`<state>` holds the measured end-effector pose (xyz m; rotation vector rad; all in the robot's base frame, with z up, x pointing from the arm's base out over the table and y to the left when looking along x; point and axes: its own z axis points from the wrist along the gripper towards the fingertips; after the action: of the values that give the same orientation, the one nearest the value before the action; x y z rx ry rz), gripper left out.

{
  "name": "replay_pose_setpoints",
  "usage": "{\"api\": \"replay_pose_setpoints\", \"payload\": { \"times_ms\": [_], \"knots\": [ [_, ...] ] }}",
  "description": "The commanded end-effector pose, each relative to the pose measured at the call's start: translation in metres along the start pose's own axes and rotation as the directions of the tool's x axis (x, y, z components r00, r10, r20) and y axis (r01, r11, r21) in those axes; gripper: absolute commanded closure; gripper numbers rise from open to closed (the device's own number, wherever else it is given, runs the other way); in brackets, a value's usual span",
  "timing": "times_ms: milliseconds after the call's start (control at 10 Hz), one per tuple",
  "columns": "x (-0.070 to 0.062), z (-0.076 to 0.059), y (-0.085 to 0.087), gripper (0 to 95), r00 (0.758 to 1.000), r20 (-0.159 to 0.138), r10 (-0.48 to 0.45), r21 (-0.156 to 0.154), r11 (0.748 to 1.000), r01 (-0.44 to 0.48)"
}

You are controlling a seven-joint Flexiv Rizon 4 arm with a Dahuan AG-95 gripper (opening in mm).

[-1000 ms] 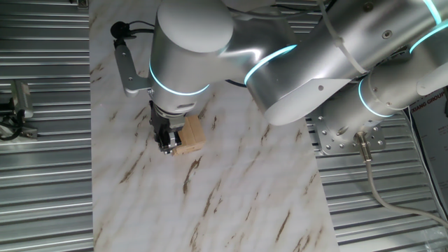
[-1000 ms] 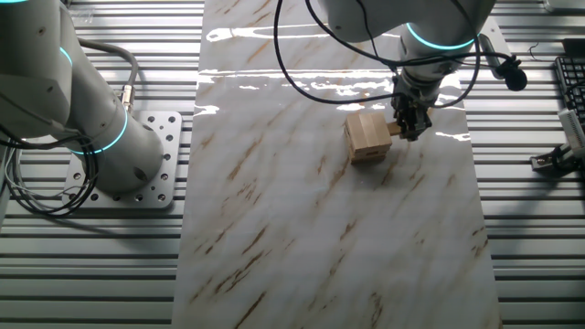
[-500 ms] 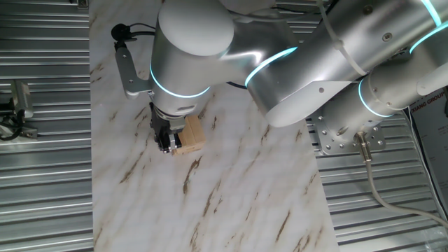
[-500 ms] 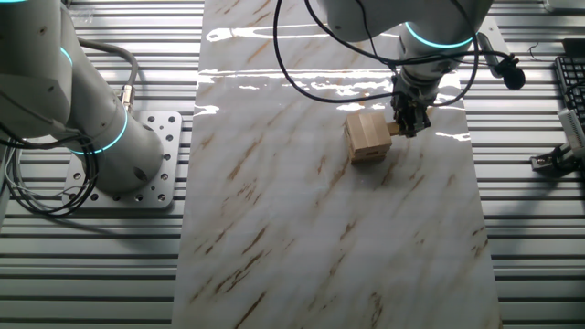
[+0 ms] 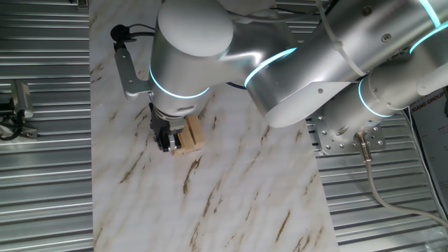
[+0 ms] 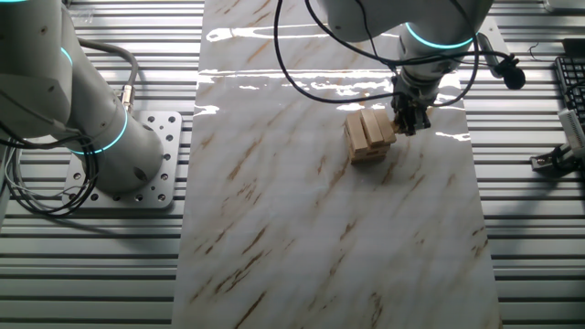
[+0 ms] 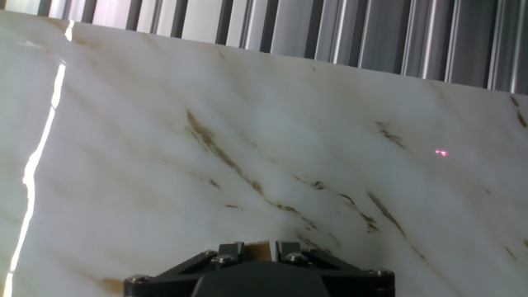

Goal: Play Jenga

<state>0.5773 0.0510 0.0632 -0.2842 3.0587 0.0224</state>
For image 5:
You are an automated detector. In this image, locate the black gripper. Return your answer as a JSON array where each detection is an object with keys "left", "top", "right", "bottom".
[{"left": 149, "top": 104, "right": 186, "bottom": 154}]

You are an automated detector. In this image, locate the white marble pattern mat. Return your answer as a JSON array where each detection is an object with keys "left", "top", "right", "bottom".
[{"left": 89, "top": 0, "right": 340, "bottom": 252}]

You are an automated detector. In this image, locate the white printed poster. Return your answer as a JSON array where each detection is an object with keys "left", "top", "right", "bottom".
[{"left": 408, "top": 87, "right": 448, "bottom": 211}]

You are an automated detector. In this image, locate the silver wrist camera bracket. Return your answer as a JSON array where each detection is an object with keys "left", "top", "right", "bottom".
[{"left": 113, "top": 45, "right": 154, "bottom": 102}]

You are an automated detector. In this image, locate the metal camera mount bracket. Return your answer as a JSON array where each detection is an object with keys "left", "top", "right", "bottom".
[{"left": 0, "top": 118, "right": 39, "bottom": 141}]

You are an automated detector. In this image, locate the silver depth camera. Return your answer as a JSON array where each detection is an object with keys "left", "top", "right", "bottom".
[{"left": 9, "top": 79, "right": 35, "bottom": 120}]

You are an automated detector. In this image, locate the black camera cable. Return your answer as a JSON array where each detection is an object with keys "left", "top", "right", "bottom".
[{"left": 0, "top": 99, "right": 26, "bottom": 142}]

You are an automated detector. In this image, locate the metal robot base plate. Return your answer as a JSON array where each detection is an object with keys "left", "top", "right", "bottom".
[{"left": 307, "top": 115, "right": 388, "bottom": 156}]

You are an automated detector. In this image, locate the grey base cable with connector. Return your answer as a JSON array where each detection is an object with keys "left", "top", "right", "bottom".
[{"left": 352, "top": 131, "right": 448, "bottom": 230}]

